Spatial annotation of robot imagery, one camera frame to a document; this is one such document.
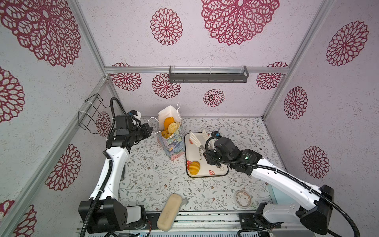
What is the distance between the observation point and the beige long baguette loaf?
0.71 m

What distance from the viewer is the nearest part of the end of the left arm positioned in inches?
20.8

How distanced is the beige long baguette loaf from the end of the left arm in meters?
0.37
